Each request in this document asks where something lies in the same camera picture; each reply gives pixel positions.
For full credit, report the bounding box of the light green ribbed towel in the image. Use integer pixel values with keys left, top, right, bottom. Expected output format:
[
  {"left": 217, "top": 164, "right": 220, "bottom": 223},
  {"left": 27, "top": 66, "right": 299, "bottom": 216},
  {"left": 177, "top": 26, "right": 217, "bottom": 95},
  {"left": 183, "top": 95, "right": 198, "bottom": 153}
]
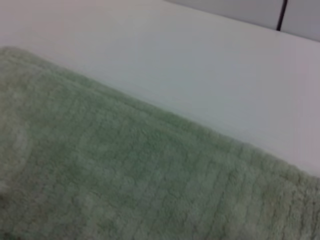
[{"left": 0, "top": 46, "right": 320, "bottom": 240}]

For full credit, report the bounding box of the black cable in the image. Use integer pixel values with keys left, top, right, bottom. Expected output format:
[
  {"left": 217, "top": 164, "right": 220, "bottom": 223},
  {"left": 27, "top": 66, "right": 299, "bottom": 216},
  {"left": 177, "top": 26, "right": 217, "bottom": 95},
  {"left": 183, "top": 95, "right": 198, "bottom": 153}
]
[{"left": 275, "top": 0, "right": 290, "bottom": 32}]

